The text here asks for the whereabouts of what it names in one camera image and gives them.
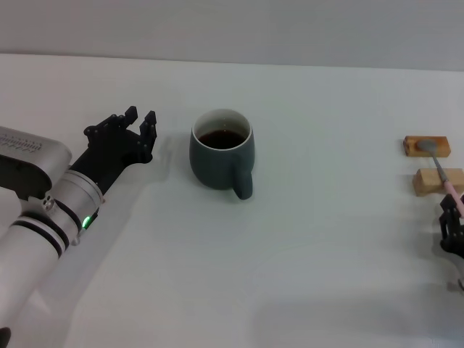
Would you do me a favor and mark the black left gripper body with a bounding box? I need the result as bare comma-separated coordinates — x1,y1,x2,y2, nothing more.
68,128,153,195

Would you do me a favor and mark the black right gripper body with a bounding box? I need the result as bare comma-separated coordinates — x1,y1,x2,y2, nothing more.
440,233,464,260

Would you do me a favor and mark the pink handled metal spoon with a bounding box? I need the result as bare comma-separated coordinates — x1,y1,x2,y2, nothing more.
415,139,464,218

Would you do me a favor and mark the dark grey ceramic mug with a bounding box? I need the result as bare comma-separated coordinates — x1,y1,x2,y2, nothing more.
188,107,255,201

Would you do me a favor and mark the light wooden block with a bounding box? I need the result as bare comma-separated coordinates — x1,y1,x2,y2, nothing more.
412,167,464,198

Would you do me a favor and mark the reddish brown wooden block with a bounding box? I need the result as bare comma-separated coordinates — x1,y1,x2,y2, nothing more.
402,135,452,158

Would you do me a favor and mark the dark coffee liquid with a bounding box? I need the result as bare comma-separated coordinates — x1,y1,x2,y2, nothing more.
198,128,247,150

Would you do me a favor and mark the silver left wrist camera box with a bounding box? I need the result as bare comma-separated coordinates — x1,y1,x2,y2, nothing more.
0,125,72,201

